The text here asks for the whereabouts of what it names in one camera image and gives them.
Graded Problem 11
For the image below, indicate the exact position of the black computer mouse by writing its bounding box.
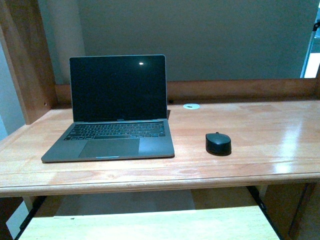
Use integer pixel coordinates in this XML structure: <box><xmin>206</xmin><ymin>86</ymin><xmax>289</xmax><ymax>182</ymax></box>
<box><xmin>205</xmin><ymin>132</ymin><xmax>232</xmax><ymax>156</ymax></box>

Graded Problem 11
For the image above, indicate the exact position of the wooden pull-out keyboard tray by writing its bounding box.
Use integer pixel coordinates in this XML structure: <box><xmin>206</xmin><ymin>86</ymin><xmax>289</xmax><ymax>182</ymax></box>
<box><xmin>20</xmin><ymin>206</ymin><xmax>279</xmax><ymax>240</ymax></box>

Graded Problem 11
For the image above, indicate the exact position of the grey open laptop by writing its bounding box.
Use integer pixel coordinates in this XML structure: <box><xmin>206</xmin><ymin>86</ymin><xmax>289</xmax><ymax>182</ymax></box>
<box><xmin>41</xmin><ymin>54</ymin><xmax>175</xmax><ymax>163</ymax></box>

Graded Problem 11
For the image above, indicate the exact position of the wooden desk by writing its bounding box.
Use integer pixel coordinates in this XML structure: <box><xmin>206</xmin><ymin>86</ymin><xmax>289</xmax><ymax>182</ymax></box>
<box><xmin>0</xmin><ymin>0</ymin><xmax>320</xmax><ymax>240</ymax></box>

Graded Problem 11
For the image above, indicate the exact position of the white cable grommet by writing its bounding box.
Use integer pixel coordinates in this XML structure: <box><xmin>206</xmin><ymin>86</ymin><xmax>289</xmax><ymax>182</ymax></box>
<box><xmin>183</xmin><ymin>103</ymin><xmax>200</xmax><ymax>110</ymax></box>

